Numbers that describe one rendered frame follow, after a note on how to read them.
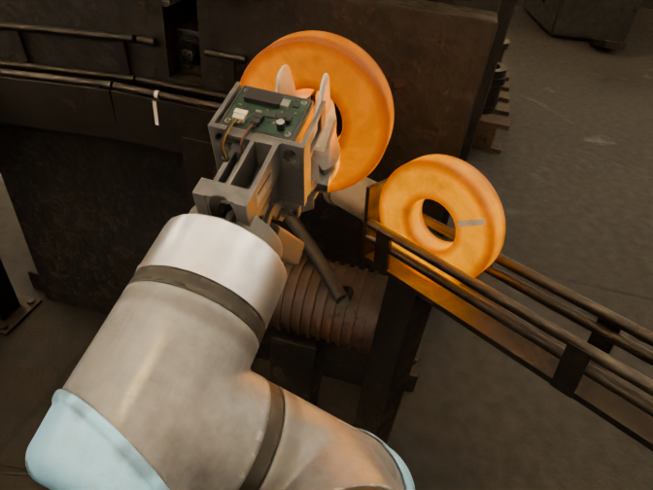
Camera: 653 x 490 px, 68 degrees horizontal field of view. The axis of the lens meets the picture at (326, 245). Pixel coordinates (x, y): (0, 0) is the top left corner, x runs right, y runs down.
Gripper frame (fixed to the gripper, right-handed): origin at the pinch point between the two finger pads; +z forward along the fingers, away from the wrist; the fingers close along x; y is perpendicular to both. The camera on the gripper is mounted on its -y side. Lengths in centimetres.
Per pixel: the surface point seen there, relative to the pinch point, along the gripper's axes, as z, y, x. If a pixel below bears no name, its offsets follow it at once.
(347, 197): 4.9, -18.9, -3.0
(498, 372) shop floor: 22, -94, -45
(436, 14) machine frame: 30.8, -6.6, -7.9
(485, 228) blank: -1.9, -10.3, -19.4
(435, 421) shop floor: 3, -89, -30
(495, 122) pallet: 153, -118, -38
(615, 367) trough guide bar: -13.9, -10.1, -32.0
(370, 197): 2.7, -15.2, -6.3
